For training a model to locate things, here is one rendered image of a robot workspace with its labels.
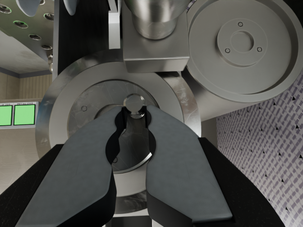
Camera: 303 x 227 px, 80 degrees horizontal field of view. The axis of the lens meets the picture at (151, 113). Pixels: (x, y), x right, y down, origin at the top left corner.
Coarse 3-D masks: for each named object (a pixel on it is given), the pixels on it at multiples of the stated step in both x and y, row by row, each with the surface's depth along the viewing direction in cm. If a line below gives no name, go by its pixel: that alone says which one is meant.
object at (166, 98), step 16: (112, 64) 16; (80, 80) 16; (96, 80) 16; (128, 80) 16; (144, 80) 16; (160, 80) 16; (64, 96) 16; (160, 96) 16; (176, 96) 16; (64, 112) 15; (176, 112) 16; (64, 128) 15; (128, 176) 15; (144, 176) 15; (128, 192) 15
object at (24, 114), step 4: (16, 108) 48; (20, 108) 48; (24, 108) 48; (28, 108) 48; (32, 108) 48; (16, 112) 48; (20, 112) 48; (24, 112) 48; (28, 112) 48; (32, 112) 48; (16, 116) 48; (20, 116) 48; (24, 116) 48; (28, 116) 48; (32, 116) 48; (16, 120) 48; (20, 120) 48; (24, 120) 48; (28, 120) 48; (32, 120) 48
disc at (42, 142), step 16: (80, 64) 17; (96, 64) 17; (64, 80) 17; (176, 80) 17; (48, 96) 16; (192, 96) 17; (48, 112) 16; (192, 112) 16; (48, 128) 16; (192, 128) 16; (48, 144) 16; (144, 192) 15; (128, 208) 15; (144, 208) 15
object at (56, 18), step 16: (80, 0) 25; (64, 16) 19; (80, 16) 24; (96, 16) 33; (64, 32) 19; (80, 32) 24; (96, 32) 32; (64, 48) 19; (80, 48) 24; (96, 48) 32; (64, 64) 19
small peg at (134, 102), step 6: (132, 96) 12; (138, 96) 12; (126, 102) 12; (132, 102) 12; (138, 102) 12; (144, 102) 12; (126, 108) 12; (132, 108) 12; (138, 108) 12; (132, 114) 12; (138, 114) 12; (144, 114) 14
